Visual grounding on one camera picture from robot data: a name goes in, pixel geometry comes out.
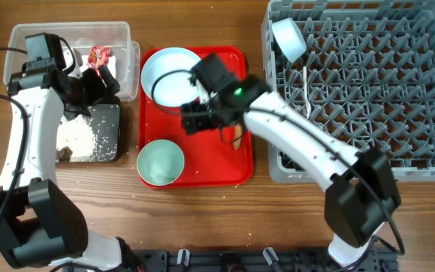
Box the grey dishwasher rack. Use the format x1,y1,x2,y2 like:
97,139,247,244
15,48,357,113
261,1,435,181

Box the light blue plate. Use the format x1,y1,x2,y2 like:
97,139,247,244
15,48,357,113
141,48,201,107

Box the white plastic spoon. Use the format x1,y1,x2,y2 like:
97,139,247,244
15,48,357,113
302,66,312,120

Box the light blue bowl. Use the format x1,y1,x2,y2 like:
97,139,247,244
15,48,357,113
271,18,307,62

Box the dark brown food lump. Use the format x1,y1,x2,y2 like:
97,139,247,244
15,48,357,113
57,147,73,162

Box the white rice pile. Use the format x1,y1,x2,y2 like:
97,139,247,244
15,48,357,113
56,107,119,162

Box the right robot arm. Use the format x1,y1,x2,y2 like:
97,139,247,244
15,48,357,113
180,54,405,270

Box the red snack wrapper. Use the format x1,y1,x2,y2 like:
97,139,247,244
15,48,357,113
88,45,111,76

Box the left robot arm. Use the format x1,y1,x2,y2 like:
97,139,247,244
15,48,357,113
0,32,139,271

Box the clear plastic bin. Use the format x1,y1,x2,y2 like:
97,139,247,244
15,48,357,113
8,21,140,101

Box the red serving tray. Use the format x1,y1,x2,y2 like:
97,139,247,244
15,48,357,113
137,45,255,189

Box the black plastic tray bin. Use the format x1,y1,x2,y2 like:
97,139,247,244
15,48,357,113
53,94,122,164

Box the mint green bowl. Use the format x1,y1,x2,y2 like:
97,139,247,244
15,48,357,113
136,139,185,187

